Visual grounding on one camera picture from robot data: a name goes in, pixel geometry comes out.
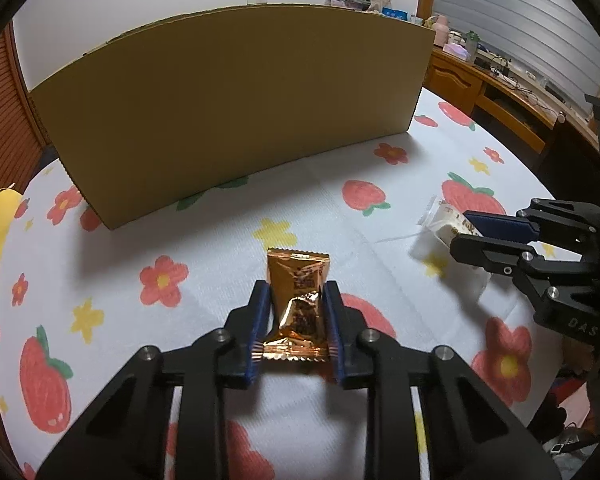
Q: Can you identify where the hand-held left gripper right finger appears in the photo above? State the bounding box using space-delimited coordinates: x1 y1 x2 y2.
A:
321 280 563 480

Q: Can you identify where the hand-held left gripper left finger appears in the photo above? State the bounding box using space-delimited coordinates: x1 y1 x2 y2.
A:
37 280 273 480

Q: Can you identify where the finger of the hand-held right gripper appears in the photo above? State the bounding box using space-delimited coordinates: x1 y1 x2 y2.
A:
462 198 600 253
449 234 588 293

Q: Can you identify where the orange foil snack packet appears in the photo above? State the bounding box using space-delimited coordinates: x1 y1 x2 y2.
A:
262 247 332 364

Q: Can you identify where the white snack packet orange print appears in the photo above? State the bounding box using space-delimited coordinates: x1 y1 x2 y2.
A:
412 195 488 305

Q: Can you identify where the brown cardboard box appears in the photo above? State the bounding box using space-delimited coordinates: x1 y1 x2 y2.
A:
29 2 437 231

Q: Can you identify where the wooden desk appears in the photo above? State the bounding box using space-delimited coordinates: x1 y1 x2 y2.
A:
422 46 600 162

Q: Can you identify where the wooden slatted door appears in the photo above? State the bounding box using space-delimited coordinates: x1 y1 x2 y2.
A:
0 27 49 203

